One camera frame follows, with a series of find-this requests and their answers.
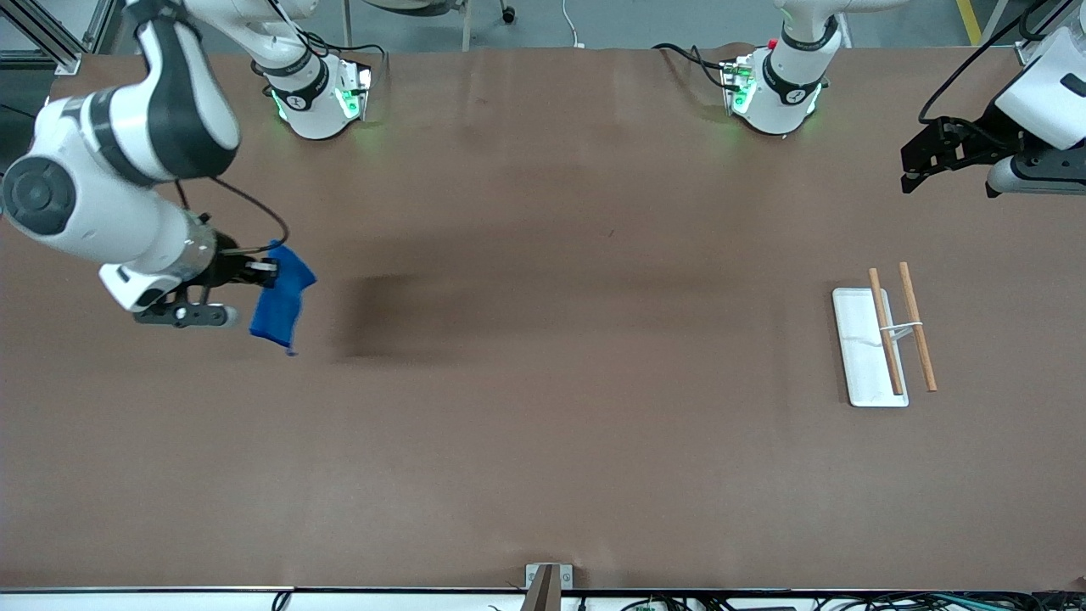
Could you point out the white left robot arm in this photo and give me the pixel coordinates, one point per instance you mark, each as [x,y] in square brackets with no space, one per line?
[780,102]

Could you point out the metal bracket plate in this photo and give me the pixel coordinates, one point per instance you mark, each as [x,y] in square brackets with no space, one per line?
[565,577]

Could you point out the blue microfibre towel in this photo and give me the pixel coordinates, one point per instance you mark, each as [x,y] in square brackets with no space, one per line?
[280,305]

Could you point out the aluminium frame profile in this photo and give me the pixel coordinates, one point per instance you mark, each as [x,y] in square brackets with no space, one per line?
[1031,34]
[51,38]

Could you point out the white towel rack wooden bars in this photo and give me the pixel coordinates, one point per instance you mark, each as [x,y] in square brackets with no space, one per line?
[864,356]

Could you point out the brown table cover sheet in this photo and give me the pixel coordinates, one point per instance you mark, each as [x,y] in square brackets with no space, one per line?
[543,382]

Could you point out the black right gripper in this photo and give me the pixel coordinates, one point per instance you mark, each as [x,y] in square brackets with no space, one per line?
[227,265]

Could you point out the black chair caster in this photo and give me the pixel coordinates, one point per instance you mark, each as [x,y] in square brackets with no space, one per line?
[507,14]

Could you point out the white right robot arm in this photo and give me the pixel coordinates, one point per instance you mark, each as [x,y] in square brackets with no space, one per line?
[102,204]

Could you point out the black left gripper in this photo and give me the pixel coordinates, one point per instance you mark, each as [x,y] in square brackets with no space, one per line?
[988,136]

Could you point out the brown mount post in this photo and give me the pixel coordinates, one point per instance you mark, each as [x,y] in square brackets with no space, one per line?
[543,594]

